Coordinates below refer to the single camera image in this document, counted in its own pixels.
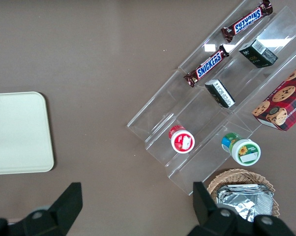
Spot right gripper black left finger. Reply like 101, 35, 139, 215
0, 182, 84, 236

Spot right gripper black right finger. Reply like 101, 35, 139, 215
187, 181, 295, 236

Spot oval tan wicker basket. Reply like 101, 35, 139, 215
207, 168, 280, 220

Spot beige plastic tray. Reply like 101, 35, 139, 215
0, 91, 55, 176

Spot stacked aluminium foil trays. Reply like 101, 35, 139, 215
215, 182, 275, 223

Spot green lidded cup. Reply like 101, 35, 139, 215
221, 132, 262, 166

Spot red lidded cup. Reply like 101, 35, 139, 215
168, 124, 196, 154

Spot clear acrylic stepped stand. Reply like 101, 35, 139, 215
178, 0, 296, 115
126, 69, 253, 196

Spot small dark green box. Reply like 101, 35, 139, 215
204, 79, 236, 110
238, 38, 279, 69

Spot red tartan cookie box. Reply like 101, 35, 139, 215
251, 59, 296, 133

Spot Snickers chocolate bar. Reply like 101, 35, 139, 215
220, 0, 274, 44
183, 44, 231, 89

